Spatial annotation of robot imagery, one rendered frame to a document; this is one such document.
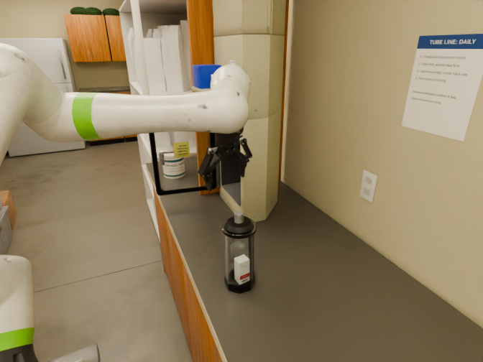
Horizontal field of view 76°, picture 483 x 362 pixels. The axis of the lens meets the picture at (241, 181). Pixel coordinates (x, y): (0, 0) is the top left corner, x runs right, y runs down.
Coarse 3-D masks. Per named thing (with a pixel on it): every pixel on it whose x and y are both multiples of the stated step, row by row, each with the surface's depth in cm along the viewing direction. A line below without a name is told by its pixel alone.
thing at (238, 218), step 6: (234, 216) 94; (240, 216) 93; (228, 222) 95; (234, 222) 95; (240, 222) 94; (246, 222) 95; (252, 222) 97; (228, 228) 93; (234, 228) 92; (240, 228) 92; (246, 228) 93
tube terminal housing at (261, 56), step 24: (216, 48) 134; (240, 48) 112; (264, 48) 113; (264, 72) 117; (264, 96) 120; (264, 120) 124; (240, 144) 127; (264, 144) 128; (264, 168) 132; (264, 192) 137; (264, 216) 142
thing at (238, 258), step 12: (252, 228) 94; (228, 240) 94; (240, 240) 93; (252, 240) 96; (228, 252) 96; (240, 252) 94; (252, 252) 98; (228, 264) 98; (240, 264) 96; (252, 264) 100; (228, 276) 100; (240, 276) 98; (252, 276) 102
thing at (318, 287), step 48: (192, 192) 170; (288, 192) 169; (192, 240) 128; (288, 240) 128; (336, 240) 128; (288, 288) 103; (336, 288) 102; (384, 288) 102; (240, 336) 86; (288, 336) 86; (336, 336) 85; (384, 336) 85; (432, 336) 85; (480, 336) 85
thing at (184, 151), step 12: (156, 132) 143; (168, 132) 145; (180, 132) 146; (192, 132) 148; (204, 132) 149; (156, 144) 145; (168, 144) 147; (180, 144) 148; (192, 144) 150; (204, 144) 151; (168, 156) 149; (180, 156) 150; (192, 156) 152; (204, 156) 154; (168, 168) 151; (180, 168) 153; (192, 168) 154; (168, 180) 154; (180, 180) 155; (192, 180) 157
